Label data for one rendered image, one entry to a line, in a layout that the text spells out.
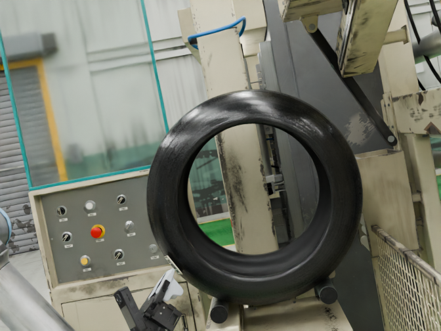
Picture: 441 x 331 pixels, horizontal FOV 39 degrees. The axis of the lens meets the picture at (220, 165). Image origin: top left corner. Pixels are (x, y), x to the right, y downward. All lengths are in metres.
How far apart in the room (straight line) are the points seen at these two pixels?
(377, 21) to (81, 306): 1.47
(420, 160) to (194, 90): 8.89
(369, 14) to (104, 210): 1.27
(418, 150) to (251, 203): 0.52
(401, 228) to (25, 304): 1.12
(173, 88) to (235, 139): 8.75
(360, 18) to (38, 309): 0.95
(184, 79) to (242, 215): 8.80
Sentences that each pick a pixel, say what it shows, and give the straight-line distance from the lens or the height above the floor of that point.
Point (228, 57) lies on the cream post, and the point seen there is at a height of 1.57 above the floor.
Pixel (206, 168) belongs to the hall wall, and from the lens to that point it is 10.57.
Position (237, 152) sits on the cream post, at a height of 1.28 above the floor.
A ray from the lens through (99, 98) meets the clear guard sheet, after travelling 2.32.
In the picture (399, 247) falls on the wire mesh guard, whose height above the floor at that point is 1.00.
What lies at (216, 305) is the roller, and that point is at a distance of 1.62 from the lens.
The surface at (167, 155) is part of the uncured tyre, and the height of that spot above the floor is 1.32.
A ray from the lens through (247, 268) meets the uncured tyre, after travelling 1.85.
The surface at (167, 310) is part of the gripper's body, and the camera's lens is 1.53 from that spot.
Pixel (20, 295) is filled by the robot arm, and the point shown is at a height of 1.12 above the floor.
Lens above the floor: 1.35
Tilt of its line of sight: 3 degrees down
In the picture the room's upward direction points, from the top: 11 degrees counter-clockwise
